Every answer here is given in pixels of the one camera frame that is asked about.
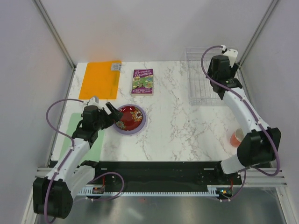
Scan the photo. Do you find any orange cutting mat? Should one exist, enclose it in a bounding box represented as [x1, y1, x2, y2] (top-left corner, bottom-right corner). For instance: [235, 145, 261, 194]
[78, 60, 122, 100]

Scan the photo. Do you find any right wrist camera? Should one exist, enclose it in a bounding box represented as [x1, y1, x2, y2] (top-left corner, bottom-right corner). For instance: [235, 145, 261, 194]
[222, 49, 238, 68]

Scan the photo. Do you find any green clipboard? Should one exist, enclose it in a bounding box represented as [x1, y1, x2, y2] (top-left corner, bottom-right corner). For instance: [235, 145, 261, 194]
[60, 112, 106, 165]

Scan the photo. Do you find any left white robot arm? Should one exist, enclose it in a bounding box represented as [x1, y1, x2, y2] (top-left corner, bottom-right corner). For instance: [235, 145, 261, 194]
[32, 101, 123, 224]

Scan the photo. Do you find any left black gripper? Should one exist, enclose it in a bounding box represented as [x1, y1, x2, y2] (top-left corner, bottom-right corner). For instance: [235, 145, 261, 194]
[94, 102, 123, 130]

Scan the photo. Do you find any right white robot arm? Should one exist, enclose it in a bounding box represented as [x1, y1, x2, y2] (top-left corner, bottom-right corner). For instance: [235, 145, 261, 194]
[207, 55, 281, 184]

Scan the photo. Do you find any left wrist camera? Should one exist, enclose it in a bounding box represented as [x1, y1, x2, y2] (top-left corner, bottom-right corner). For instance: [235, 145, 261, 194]
[84, 96, 102, 110]

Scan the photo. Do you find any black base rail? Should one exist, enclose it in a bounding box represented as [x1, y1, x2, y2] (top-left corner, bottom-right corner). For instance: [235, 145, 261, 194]
[82, 161, 242, 192]

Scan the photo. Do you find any white slotted cable duct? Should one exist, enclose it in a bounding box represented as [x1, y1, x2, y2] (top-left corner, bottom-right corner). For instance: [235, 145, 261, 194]
[77, 185, 232, 197]

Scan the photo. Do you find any purple plastic plate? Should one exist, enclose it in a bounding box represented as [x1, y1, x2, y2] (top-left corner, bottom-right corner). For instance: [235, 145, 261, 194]
[113, 104, 147, 135]

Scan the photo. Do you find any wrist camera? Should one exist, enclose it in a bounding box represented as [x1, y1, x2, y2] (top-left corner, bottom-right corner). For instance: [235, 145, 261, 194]
[222, 49, 238, 68]
[84, 96, 102, 110]

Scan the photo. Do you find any orange paper cup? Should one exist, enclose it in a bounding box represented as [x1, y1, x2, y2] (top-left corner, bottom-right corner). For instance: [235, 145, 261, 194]
[230, 128, 244, 147]

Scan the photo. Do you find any purple treehouse book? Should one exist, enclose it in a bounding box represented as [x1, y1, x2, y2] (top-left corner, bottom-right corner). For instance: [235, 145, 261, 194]
[131, 69, 154, 96]

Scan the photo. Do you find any red floral plate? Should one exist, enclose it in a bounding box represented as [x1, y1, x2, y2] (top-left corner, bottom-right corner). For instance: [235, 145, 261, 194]
[116, 105, 145, 131]

